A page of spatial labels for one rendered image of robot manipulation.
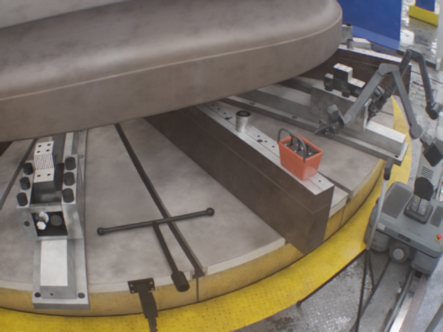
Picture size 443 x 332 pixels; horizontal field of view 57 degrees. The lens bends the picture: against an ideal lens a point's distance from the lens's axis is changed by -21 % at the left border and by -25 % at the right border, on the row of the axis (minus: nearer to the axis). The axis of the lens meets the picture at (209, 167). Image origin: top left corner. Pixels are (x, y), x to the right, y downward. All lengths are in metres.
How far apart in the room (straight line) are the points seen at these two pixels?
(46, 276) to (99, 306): 0.44
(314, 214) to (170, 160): 1.15
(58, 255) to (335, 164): 1.86
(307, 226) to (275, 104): 1.47
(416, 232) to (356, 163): 0.77
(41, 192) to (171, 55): 0.95
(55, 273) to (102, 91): 0.91
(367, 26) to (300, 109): 4.22
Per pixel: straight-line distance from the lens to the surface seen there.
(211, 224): 2.63
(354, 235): 3.13
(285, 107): 3.61
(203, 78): 2.51
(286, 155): 2.33
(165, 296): 2.50
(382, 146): 3.40
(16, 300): 2.63
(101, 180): 3.01
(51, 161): 2.35
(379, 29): 7.50
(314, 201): 2.26
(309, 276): 2.80
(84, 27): 2.37
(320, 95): 3.34
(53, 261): 2.26
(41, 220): 2.33
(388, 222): 2.88
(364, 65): 4.41
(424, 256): 2.89
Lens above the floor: 1.99
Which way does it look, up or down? 33 degrees down
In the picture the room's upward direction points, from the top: straight up
